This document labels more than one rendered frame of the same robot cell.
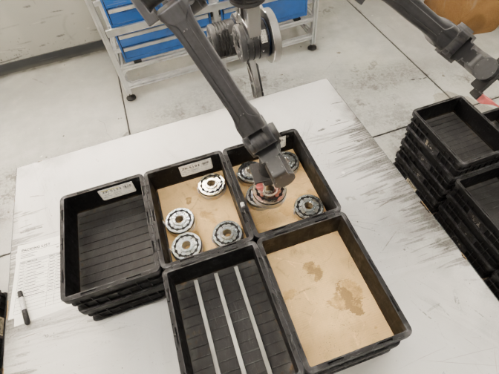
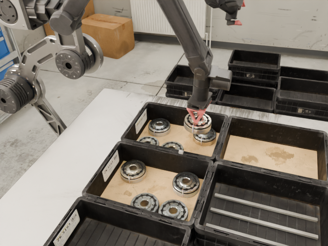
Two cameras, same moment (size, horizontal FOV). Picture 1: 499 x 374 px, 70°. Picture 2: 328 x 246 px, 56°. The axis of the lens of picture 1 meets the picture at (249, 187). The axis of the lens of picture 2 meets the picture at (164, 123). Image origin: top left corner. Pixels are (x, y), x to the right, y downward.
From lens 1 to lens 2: 0.83 m
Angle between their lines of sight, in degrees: 41
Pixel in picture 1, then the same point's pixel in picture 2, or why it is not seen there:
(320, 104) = (119, 101)
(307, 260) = (239, 157)
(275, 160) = (220, 71)
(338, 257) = (248, 144)
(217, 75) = (186, 13)
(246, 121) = (202, 46)
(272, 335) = (281, 203)
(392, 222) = not seen: hidden behind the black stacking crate
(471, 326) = not seen: hidden behind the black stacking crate
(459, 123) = (186, 79)
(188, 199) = (126, 193)
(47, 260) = not seen: outside the picture
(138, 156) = (18, 222)
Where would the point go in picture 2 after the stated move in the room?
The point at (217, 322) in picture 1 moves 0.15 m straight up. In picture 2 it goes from (251, 230) to (257, 202)
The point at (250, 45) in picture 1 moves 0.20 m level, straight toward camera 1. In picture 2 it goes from (83, 59) to (117, 70)
